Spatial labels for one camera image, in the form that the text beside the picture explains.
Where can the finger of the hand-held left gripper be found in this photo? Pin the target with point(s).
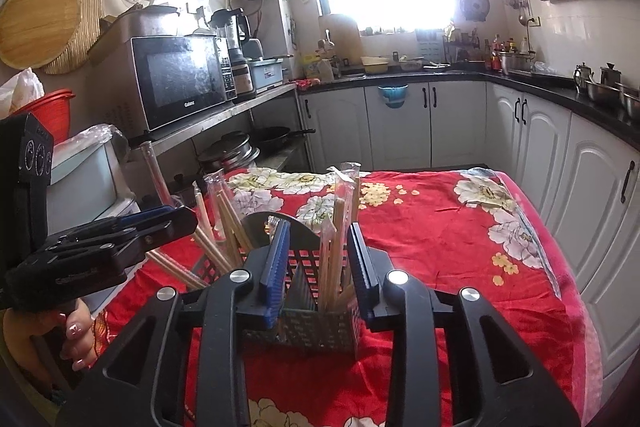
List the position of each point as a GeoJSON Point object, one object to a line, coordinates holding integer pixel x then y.
{"type": "Point", "coordinates": [145, 216]}
{"type": "Point", "coordinates": [170, 227]}

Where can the round bamboo tray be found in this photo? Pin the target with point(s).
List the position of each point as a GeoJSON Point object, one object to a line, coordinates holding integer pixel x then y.
{"type": "Point", "coordinates": [90, 27]}
{"type": "Point", "coordinates": [35, 22]}

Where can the condiment bottle cluster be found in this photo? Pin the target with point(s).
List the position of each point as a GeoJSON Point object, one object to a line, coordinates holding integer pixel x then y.
{"type": "Point", "coordinates": [475, 54]}

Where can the wooden cutting board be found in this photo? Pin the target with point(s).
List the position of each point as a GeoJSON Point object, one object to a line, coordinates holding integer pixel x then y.
{"type": "Point", "coordinates": [344, 34]}

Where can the black frying pan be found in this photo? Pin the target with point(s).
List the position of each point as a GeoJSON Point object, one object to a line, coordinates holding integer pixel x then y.
{"type": "Point", "coordinates": [272, 138]}

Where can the blue hanging bin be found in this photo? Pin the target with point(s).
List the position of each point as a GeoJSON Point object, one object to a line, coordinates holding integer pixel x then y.
{"type": "Point", "coordinates": [392, 97]}

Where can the steel bowls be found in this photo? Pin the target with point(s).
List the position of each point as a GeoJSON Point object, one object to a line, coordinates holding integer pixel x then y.
{"type": "Point", "coordinates": [620, 102]}

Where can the red plastic colander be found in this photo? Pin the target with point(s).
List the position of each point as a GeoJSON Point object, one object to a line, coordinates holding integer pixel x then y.
{"type": "Point", "coordinates": [55, 117]}

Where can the stacked lidded pans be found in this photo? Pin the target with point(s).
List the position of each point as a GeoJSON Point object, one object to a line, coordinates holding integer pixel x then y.
{"type": "Point", "coordinates": [227, 149]}

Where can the red floral tablecloth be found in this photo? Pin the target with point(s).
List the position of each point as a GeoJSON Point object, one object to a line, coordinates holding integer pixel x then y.
{"type": "Point", "coordinates": [440, 257]}

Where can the small wall fan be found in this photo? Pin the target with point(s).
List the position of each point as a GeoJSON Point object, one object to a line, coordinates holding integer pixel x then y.
{"type": "Point", "coordinates": [474, 4]}

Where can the person's left hand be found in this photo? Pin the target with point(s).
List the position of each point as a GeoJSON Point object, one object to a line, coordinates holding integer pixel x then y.
{"type": "Point", "coordinates": [75, 332]}

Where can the dark perforated utensil basket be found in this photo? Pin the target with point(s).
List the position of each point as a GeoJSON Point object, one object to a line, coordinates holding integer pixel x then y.
{"type": "Point", "coordinates": [320, 327]}

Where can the large steel pot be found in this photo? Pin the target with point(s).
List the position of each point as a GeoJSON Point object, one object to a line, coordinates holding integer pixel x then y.
{"type": "Point", "coordinates": [515, 63]}

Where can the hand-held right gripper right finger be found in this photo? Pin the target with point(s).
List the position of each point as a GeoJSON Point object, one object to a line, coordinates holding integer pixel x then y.
{"type": "Point", "coordinates": [362, 277]}

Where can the yellow basin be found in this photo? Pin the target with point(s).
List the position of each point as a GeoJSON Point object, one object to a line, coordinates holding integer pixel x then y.
{"type": "Point", "coordinates": [375, 65]}

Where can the silver microwave oven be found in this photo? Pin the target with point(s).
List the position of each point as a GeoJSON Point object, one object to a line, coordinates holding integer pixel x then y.
{"type": "Point", "coordinates": [180, 77]}

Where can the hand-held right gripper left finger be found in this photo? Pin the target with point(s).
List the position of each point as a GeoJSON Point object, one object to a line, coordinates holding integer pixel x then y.
{"type": "Point", "coordinates": [274, 277]}

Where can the black blender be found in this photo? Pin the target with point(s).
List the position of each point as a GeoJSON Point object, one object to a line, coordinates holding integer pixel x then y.
{"type": "Point", "coordinates": [240, 72]}

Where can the pale green storage bin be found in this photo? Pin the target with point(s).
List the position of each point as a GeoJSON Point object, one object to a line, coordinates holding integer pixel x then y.
{"type": "Point", "coordinates": [85, 177]}

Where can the white base cabinets black countertop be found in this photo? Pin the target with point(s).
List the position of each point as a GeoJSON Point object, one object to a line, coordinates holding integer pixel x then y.
{"type": "Point", "coordinates": [590, 187]}

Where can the metal shelf table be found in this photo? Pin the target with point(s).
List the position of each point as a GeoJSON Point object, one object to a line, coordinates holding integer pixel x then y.
{"type": "Point", "coordinates": [225, 109]}

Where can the grey lidded pot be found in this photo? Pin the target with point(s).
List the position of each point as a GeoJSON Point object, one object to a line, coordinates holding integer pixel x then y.
{"type": "Point", "coordinates": [145, 24]}

